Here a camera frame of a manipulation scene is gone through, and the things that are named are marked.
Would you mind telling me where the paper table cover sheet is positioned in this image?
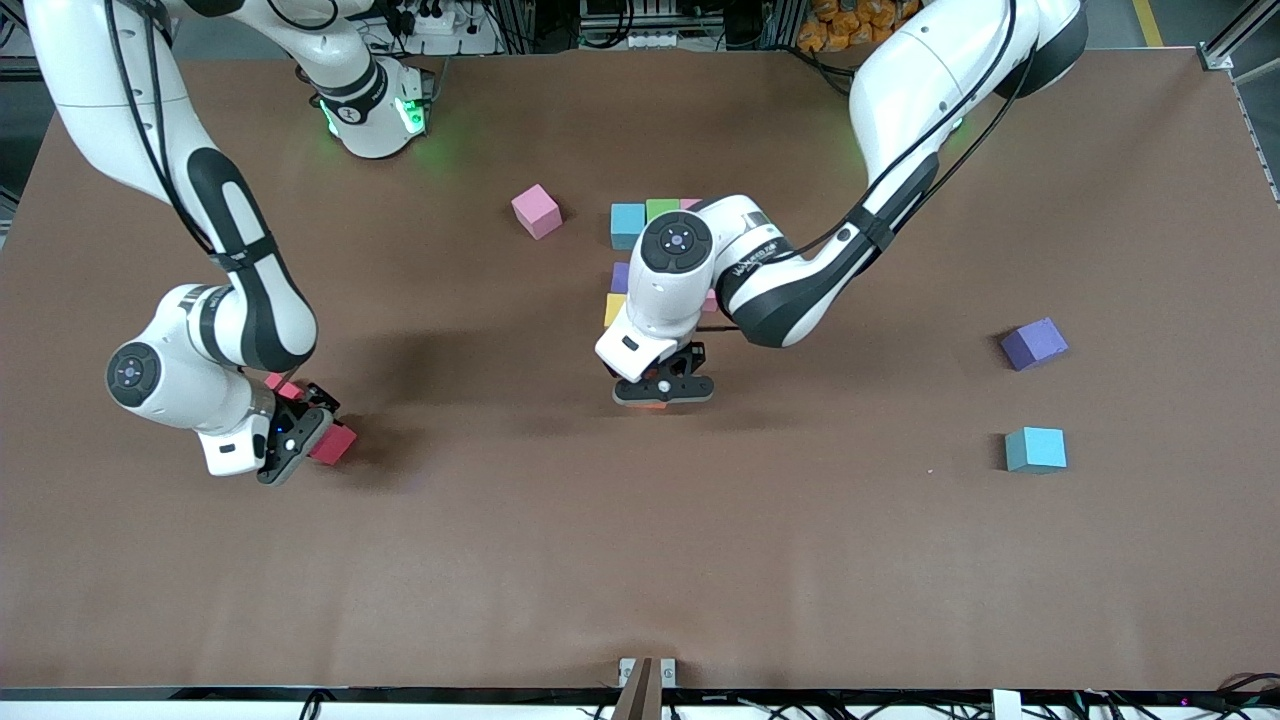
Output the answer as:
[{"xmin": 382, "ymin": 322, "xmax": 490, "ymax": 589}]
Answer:
[{"xmin": 0, "ymin": 50, "xmax": 1280, "ymax": 693}]

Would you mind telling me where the grey electronics unit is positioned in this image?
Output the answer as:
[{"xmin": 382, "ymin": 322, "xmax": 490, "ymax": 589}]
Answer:
[{"xmin": 578, "ymin": 0, "xmax": 726, "ymax": 51}]

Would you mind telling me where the white power strip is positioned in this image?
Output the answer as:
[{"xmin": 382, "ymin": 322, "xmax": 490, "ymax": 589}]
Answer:
[{"xmin": 395, "ymin": 3, "xmax": 463, "ymax": 38}]

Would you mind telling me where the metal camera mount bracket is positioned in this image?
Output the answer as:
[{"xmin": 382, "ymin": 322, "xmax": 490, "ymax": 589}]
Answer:
[{"xmin": 612, "ymin": 657, "xmax": 678, "ymax": 720}]

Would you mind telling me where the aluminium frame profile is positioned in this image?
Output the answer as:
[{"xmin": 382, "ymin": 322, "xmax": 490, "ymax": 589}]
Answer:
[
  {"xmin": 0, "ymin": 0, "xmax": 61, "ymax": 81},
  {"xmin": 1200, "ymin": 0, "xmax": 1280, "ymax": 73}
]

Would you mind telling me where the red and black cable bundle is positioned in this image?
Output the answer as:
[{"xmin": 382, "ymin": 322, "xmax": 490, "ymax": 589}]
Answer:
[{"xmin": 1215, "ymin": 672, "xmax": 1280, "ymax": 701}]

